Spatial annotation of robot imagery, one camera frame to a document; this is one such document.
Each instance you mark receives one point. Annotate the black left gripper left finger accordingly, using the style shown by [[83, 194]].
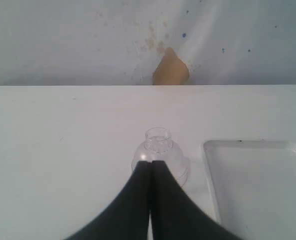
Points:
[[127, 216]]

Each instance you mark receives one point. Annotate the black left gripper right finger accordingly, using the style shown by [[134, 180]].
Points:
[[175, 216]]

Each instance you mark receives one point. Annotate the clear dome strainer lid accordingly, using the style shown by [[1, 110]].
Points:
[[159, 146]]

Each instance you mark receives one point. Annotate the white rectangular tray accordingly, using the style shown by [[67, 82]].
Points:
[[253, 187]]

